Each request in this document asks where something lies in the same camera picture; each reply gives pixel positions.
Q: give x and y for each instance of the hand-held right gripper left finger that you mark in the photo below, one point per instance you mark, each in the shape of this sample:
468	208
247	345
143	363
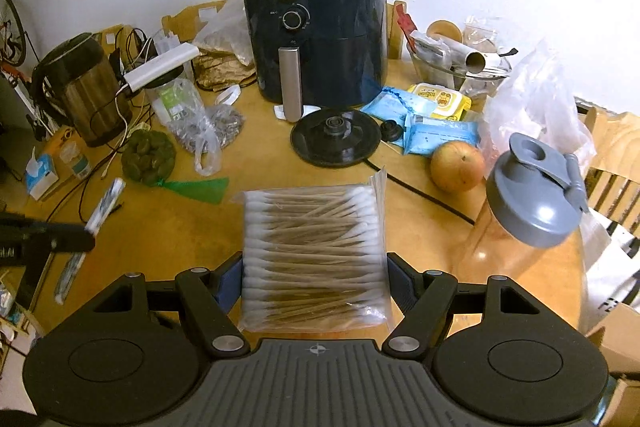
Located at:
232	279

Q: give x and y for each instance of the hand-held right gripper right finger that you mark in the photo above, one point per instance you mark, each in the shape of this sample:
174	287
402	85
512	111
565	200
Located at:
397	279

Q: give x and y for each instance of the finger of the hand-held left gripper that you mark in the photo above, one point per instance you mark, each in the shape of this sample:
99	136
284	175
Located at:
50	237

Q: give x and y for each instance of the blue white striped packet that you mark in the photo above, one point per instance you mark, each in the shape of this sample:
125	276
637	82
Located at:
107	202

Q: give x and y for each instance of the cotton swab packet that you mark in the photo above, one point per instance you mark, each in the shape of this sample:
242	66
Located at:
310	247

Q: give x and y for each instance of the blue tissue box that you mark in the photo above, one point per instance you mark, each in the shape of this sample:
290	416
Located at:
42	174

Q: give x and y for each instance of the small plastic water bottle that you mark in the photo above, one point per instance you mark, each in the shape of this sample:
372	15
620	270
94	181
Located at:
75	162

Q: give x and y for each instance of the green net bag of kiwis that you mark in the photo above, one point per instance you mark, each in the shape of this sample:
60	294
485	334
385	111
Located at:
147	157

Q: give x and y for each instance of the round brown pear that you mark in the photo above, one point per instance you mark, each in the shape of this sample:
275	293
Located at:
457	167

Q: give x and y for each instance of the small black knob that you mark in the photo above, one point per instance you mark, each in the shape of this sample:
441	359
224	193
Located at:
391	131

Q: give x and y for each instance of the brown steel electric kettle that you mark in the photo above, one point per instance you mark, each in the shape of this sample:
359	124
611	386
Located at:
85	92

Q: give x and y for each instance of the blue wet wipes packet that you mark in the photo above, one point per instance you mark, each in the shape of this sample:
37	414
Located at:
440	134
395	102

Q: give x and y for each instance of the black kettle base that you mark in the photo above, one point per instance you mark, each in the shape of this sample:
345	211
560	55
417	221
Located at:
335	139

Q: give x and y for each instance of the clear shaker bottle grey lid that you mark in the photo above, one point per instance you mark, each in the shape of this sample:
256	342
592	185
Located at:
530	202

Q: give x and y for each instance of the clear bag of seeds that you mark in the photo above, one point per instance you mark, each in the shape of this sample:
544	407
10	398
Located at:
205	127

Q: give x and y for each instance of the white jar green label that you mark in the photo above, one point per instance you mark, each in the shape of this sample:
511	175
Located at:
167	99

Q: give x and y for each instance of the yellow wet wipes packet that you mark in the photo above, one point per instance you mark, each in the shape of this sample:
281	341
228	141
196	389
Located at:
442	99

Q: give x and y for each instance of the white power bank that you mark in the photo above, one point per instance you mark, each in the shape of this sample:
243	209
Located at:
160	69

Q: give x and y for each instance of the bicycle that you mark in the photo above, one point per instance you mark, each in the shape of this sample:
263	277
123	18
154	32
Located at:
10	32

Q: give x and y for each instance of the clear plastic bag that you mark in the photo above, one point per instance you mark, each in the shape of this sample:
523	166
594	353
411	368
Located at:
540	107
220	32

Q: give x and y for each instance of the white chargers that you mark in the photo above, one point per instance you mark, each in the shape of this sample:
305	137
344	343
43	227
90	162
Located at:
165	41

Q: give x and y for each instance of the cardboard box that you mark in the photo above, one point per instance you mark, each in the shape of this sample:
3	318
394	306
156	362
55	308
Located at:
620	342

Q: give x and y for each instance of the round wooden lid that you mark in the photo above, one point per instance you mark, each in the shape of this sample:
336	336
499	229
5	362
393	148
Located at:
444	31

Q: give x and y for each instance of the black air fryer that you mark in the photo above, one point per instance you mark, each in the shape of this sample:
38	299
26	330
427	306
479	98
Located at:
330	17

